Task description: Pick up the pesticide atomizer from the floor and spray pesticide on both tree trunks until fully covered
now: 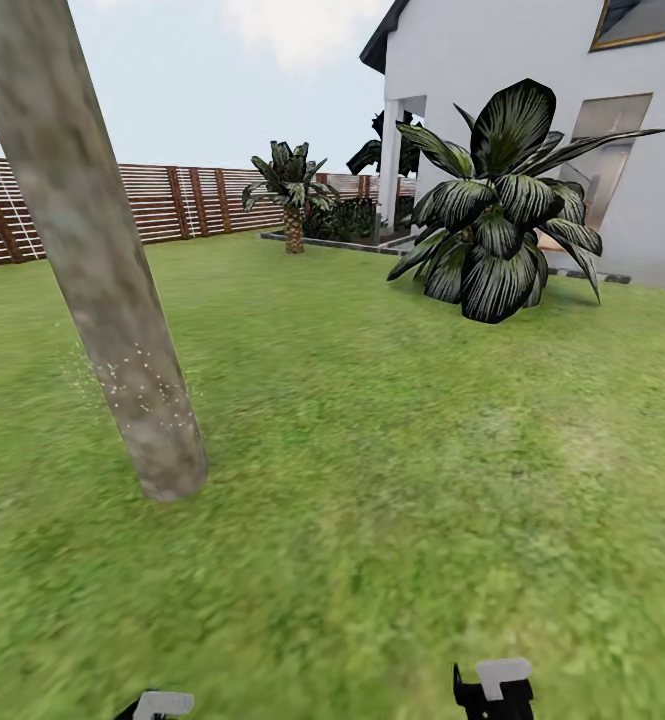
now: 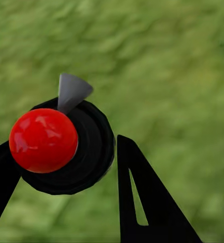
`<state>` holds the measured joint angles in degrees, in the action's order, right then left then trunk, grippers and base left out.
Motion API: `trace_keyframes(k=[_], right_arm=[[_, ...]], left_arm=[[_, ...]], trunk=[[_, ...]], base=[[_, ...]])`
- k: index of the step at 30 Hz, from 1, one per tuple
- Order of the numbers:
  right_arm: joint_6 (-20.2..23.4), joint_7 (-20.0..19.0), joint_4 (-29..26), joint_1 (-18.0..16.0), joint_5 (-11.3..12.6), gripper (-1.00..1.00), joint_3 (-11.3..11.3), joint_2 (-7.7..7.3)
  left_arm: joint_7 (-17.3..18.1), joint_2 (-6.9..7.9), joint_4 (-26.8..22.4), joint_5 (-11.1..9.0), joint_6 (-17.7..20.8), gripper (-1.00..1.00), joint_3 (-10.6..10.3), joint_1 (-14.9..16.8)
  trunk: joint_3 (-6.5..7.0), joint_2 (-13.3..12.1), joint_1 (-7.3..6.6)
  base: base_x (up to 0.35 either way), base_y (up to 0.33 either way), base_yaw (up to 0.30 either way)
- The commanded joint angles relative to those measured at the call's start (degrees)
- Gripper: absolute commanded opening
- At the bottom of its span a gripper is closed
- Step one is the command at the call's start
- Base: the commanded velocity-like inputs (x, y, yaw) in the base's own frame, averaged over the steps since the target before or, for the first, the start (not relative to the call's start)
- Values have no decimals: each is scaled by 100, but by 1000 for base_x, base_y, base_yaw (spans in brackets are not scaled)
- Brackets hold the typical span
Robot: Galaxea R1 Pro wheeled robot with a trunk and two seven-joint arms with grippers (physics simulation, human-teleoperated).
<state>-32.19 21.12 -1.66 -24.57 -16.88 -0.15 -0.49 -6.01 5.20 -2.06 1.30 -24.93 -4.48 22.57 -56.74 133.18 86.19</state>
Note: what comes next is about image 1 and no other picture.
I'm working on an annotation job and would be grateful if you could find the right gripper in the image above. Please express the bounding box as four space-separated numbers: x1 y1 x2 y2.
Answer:
453 680 534 720

